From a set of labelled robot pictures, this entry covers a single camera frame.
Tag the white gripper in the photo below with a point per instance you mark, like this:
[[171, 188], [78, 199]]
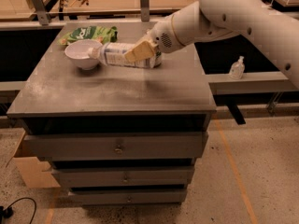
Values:
[[163, 37]]

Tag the clear plastic water bottle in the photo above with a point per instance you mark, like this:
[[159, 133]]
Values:
[[113, 54]]

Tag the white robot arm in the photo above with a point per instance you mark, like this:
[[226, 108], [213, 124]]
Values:
[[274, 34]]

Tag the white bowl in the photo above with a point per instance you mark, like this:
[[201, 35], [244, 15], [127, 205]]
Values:
[[79, 53]]

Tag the clear hand sanitizer bottle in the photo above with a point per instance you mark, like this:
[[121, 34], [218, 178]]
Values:
[[237, 69]]

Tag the grey metal railing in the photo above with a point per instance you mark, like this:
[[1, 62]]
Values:
[[19, 13]]

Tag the green chip bag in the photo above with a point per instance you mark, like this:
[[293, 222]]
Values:
[[97, 33]]

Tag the grey drawer cabinet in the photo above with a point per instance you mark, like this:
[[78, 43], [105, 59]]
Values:
[[171, 98]]

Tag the top grey drawer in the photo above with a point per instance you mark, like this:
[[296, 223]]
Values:
[[116, 146]]

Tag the grey drawer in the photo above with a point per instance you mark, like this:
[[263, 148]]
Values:
[[133, 196], [121, 177], [116, 146]]

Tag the middle grey drawer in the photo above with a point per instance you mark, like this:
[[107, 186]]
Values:
[[121, 177]]

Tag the bottom grey drawer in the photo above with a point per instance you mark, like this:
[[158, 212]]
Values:
[[133, 196]]

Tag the cardboard box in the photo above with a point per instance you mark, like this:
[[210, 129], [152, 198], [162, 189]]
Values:
[[35, 174]]

